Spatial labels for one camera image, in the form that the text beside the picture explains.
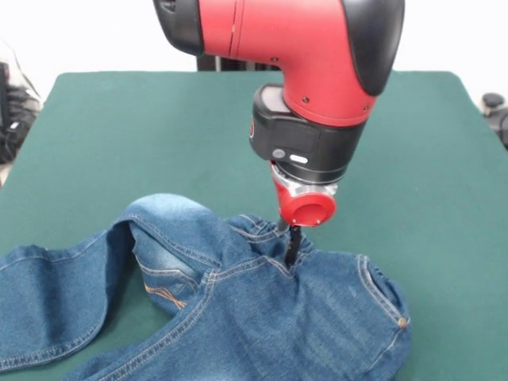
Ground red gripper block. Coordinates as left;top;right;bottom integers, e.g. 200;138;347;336
271;160;337;266

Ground blue denim jeans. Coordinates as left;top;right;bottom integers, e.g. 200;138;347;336
0;193;413;381

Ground dark green table cloth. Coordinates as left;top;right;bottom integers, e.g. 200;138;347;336
0;70;508;381

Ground black round-topped device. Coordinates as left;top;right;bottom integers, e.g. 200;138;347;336
482;92;508;151

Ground black equipment with cables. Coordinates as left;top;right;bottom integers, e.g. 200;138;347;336
0;35;43;166

